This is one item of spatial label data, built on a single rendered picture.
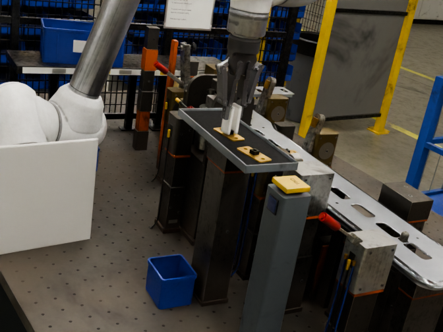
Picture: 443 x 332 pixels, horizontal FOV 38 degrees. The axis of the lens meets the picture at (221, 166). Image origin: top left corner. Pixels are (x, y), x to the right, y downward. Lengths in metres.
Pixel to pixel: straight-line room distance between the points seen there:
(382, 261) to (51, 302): 0.81
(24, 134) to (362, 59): 3.87
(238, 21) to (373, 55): 4.08
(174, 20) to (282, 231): 1.59
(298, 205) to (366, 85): 4.23
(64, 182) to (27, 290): 0.31
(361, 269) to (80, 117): 1.02
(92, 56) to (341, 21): 3.34
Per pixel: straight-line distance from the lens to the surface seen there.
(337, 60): 5.18
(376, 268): 1.42
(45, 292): 1.70
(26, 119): 1.91
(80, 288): 1.72
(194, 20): 2.80
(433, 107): 3.85
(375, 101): 5.68
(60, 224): 1.87
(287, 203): 1.31
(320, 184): 1.56
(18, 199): 1.79
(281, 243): 1.36
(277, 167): 1.40
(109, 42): 1.96
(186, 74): 2.21
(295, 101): 5.57
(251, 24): 1.43
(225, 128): 1.53
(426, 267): 1.50
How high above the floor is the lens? 1.68
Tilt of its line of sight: 22 degrees down
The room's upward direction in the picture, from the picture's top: 9 degrees clockwise
